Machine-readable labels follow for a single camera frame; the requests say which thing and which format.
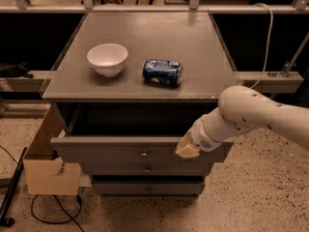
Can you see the grey drawer cabinet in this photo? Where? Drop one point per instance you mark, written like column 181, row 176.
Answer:
column 90, row 104

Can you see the blue soda can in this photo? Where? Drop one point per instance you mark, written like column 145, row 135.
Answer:
column 163, row 72

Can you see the white bowl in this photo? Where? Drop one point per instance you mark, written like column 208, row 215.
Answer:
column 107, row 59

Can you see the cardboard box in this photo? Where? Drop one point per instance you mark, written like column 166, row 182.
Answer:
column 46, row 173

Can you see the grey bottom drawer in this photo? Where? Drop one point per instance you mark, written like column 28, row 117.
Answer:
column 148, row 185

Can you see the grey drawer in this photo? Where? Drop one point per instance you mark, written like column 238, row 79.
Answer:
column 148, row 185
column 128, row 149
column 183, row 168

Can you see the black object on rail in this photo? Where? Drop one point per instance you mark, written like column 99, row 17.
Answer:
column 14, row 70

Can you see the grey top drawer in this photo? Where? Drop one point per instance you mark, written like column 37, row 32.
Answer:
column 128, row 149

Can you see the grey middle drawer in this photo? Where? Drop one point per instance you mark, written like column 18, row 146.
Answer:
column 183, row 168

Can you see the black stand leg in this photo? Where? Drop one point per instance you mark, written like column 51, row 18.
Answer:
column 10, row 184

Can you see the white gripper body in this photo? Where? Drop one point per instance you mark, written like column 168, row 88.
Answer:
column 200, row 136

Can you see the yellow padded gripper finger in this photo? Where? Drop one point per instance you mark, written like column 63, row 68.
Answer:
column 186, row 149

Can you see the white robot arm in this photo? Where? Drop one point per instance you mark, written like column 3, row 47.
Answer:
column 240, row 110

